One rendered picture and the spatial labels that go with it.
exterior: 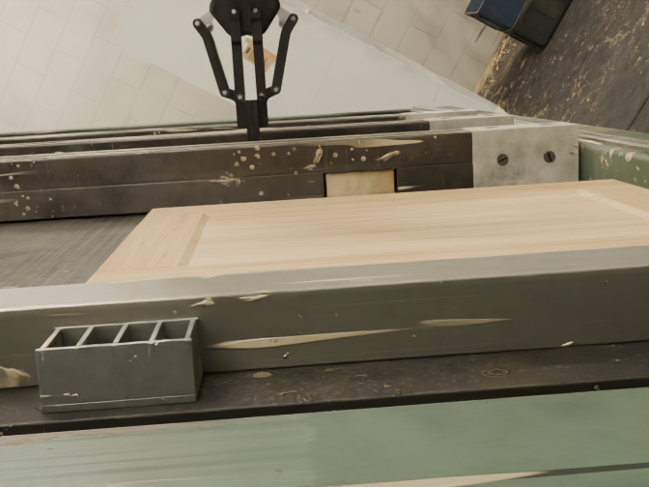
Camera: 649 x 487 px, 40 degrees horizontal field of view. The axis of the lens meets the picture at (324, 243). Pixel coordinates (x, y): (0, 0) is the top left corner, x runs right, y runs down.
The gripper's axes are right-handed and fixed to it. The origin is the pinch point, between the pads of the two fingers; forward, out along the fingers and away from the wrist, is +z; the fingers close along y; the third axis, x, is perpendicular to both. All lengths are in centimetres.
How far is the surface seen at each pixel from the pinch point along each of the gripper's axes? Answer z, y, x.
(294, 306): 5, -3, 69
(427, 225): 6.9, -14.6, 38.5
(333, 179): 5.9, -9.0, 8.8
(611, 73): 0, -145, -262
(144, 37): -30, 59, -358
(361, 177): 5.8, -12.2, 8.8
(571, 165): 6.0, -36.7, 9.2
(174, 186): 5.5, 9.2, 9.1
